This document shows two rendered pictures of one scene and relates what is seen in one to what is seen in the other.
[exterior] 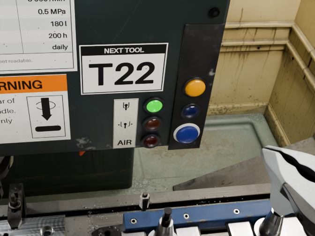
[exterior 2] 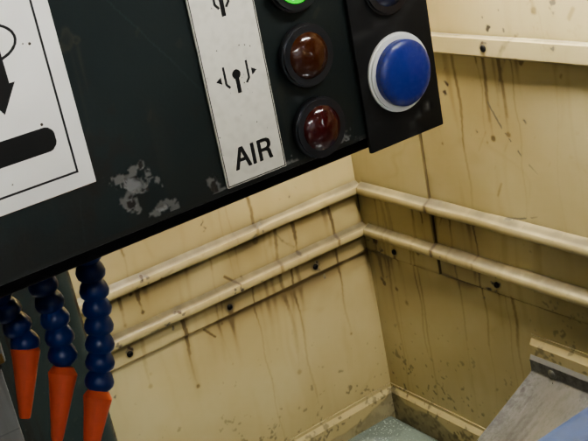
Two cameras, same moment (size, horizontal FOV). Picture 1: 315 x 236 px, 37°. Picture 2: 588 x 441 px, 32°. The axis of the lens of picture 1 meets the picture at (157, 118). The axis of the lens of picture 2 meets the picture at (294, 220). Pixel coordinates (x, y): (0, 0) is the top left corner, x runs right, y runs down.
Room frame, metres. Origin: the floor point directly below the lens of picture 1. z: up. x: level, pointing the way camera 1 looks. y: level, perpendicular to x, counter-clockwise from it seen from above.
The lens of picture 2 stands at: (0.04, 0.15, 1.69)
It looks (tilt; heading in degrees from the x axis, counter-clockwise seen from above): 21 degrees down; 342
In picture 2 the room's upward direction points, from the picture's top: 11 degrees counter-clockwise
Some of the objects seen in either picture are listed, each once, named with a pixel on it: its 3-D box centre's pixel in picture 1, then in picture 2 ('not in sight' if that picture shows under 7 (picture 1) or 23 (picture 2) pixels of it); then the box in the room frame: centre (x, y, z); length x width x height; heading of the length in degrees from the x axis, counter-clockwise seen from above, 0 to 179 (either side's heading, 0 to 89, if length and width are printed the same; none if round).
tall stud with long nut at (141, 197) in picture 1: (143, 208); not in sight; (0.76, 0.01, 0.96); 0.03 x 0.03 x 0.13
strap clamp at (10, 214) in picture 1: (16, 210); not in sight; (0.70, 0.34, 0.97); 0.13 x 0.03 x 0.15; 14
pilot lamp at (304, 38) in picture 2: (152, 124); (307, 55); (0.43, 0.01, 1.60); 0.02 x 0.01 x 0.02; 104
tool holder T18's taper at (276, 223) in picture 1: (273, 221); not in sight; (0.55, -0.25, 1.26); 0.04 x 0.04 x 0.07
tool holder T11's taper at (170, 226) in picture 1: (164, 232); not in sight; (0.50, -0.04, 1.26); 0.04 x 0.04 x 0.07
